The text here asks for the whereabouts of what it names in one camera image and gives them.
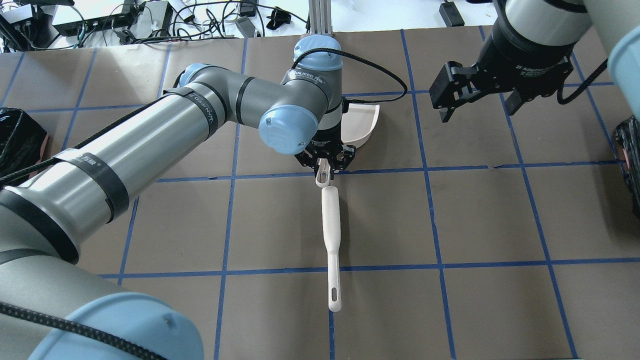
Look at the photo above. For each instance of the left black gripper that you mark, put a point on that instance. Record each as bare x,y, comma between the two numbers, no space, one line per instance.
327,138

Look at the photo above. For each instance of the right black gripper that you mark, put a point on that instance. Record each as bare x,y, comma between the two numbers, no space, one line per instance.
522,62

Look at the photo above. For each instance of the white hand brush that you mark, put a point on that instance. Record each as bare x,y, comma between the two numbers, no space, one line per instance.
331,228

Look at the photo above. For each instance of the white dustpan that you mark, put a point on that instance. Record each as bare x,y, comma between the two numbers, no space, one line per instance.
358,124

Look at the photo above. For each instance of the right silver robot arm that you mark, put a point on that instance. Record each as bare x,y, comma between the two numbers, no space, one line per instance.
562,22

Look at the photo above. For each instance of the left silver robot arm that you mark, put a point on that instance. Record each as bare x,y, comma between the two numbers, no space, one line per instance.
53,310

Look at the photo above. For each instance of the black bag lined bin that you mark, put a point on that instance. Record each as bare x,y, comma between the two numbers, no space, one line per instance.
627,136

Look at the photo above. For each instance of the black power adapter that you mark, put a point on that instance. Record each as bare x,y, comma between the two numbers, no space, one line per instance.
450,14

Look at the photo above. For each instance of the aluminium frame post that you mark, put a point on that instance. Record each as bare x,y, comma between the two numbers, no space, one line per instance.
320,17

